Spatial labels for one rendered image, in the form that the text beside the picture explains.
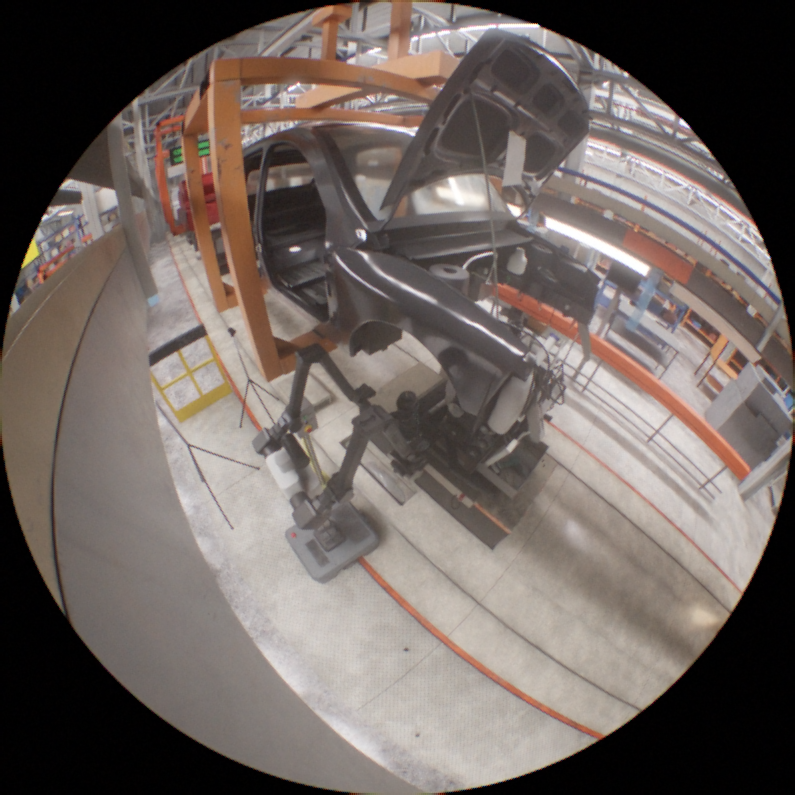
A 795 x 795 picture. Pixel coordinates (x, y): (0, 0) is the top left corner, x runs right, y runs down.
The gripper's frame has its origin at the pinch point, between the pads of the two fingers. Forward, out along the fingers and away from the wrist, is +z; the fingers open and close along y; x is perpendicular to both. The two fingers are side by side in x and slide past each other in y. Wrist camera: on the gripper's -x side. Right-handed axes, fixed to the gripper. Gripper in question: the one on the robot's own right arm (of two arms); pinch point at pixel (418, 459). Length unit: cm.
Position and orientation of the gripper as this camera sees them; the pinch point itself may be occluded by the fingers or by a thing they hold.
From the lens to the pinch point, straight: 155.6
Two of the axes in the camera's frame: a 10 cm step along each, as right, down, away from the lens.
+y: -6.4, -5.9, 5.0
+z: 3.4, 3.7, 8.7
